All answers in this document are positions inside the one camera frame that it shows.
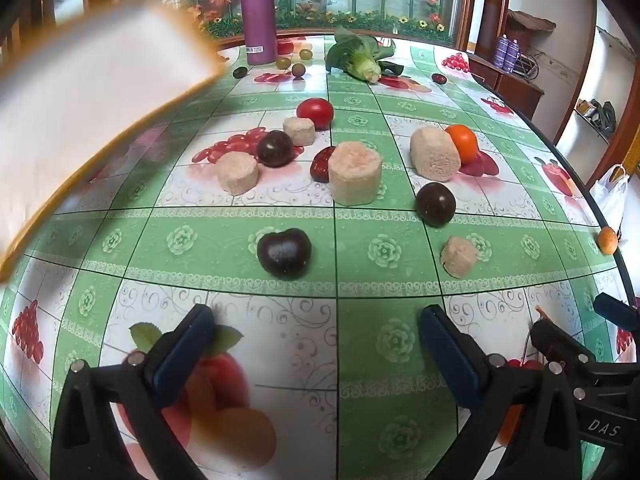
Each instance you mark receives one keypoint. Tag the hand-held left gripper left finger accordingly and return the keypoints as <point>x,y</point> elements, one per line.
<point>185,355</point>

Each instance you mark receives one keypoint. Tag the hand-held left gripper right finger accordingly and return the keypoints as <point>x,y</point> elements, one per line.
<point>450,355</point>

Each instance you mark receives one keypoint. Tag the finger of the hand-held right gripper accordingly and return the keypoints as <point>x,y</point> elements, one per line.
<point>555,337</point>
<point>617,310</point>

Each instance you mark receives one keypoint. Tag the dark purple plum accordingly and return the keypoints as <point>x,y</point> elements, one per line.
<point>275,149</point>
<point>436,204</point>
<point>284,254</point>

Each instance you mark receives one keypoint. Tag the large peeled sugarcane chunk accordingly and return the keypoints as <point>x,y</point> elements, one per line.
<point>355,173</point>
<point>434,154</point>

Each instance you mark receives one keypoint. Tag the orange tangerine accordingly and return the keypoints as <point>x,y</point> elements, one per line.
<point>464,142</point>

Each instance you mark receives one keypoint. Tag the yellow plastic tray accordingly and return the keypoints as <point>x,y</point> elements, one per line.
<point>100,85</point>

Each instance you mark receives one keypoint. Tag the small orange kumquat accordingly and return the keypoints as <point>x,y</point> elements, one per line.
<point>608,241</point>

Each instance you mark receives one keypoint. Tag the white plastic bag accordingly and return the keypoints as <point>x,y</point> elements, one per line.
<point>610,195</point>

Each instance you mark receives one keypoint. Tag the green fruit-print tablecloth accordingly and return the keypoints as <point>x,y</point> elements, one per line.
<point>350,240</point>

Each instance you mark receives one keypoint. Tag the dark clutter pile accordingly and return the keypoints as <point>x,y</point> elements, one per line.
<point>597,114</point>

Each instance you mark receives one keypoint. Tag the wooden side cabinet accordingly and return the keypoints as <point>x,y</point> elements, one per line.
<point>510,87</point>

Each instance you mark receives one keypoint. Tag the red tomato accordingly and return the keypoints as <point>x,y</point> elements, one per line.
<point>315,112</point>

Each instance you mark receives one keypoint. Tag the dark red jujube date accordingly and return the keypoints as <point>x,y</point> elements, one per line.
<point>439,79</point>

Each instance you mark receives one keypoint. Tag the purple spray can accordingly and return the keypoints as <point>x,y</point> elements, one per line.
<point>501,51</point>
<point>513,54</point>

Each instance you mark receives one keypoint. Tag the dark olive grape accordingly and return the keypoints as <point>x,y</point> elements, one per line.
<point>240,72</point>

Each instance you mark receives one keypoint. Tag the brown cloth bag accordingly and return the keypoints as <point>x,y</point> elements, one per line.
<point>530,22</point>

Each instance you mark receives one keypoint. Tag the dark olive centre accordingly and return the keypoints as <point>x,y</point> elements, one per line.
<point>298,69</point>

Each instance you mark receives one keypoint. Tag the green bok choy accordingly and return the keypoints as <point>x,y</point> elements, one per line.
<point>360,60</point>

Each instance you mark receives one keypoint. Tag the green grape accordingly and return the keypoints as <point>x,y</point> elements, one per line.
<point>306,54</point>
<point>283,62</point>

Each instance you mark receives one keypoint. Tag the purple thermos bottle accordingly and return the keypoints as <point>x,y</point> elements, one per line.
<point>257,15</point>

